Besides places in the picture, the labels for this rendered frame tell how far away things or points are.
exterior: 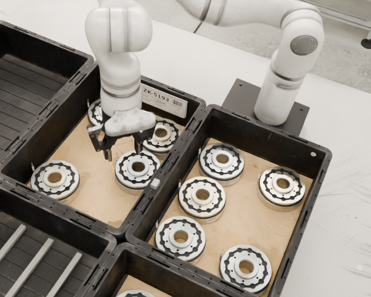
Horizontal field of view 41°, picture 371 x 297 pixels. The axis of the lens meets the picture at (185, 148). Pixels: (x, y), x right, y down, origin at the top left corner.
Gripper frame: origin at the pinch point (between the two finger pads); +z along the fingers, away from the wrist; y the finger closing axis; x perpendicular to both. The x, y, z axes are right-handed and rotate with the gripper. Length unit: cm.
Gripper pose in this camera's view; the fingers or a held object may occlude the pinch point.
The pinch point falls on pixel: (123, 150)
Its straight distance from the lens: 104.8
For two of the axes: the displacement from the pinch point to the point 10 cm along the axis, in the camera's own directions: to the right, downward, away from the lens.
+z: -0.7, 6.2, 7.8
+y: -9.4, 2.2, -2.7
